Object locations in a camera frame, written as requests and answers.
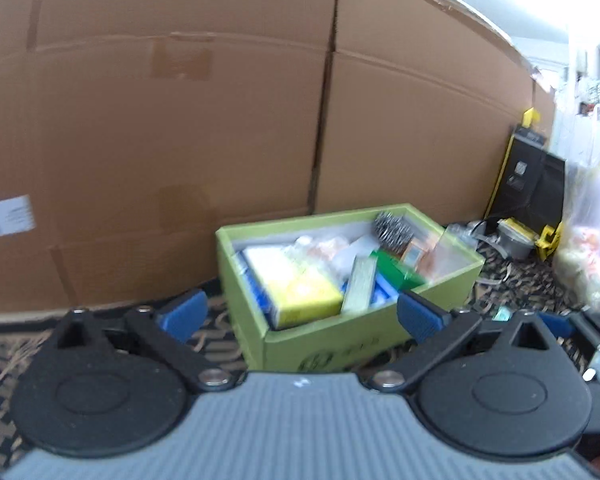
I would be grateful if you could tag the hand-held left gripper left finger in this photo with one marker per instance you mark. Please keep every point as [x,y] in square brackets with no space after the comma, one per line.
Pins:
[182,312]

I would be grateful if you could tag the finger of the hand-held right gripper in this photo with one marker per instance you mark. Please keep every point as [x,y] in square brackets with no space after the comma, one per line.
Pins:
[557,325]

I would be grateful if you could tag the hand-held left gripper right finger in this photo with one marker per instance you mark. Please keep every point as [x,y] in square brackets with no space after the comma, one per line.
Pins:
[420,315]

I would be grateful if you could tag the blue packet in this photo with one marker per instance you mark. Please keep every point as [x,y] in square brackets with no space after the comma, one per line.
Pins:
[385,294]

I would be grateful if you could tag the beige orange small box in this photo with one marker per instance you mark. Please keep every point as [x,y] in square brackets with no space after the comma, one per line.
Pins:
[416,252]

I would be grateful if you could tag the olive and teal small box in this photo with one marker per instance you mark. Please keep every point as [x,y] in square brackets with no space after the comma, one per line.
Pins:
[360,285]

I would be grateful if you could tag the light green shoe box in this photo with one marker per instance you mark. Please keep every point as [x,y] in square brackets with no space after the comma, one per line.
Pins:
[250,320]

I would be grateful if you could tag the blue and white medicine box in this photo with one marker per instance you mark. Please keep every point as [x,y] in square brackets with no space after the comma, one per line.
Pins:
[259,300]

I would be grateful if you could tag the steel wool scrubber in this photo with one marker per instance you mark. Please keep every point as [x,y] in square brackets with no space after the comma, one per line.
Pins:
[394,230]

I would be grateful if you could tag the yellow medicine box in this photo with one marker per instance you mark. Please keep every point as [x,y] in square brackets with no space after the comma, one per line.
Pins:
[300,290]

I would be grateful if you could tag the small teal packet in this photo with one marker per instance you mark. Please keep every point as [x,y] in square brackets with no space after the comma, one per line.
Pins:
[502,314]

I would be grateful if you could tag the clear plastic bag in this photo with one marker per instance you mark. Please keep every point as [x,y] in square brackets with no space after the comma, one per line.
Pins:
[592,240]

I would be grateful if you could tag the grey and yellow device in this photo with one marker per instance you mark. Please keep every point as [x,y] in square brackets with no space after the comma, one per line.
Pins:
[517,240]

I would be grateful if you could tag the black box with yellow edge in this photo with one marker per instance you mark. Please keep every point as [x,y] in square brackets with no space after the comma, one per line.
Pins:
[522,175]

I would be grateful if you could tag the large brown cardboard panel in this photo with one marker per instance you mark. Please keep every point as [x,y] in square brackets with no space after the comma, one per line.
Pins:
[420,110]
[155,135]

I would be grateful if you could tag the white paper label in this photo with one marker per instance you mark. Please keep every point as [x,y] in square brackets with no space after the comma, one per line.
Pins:
[7,217]

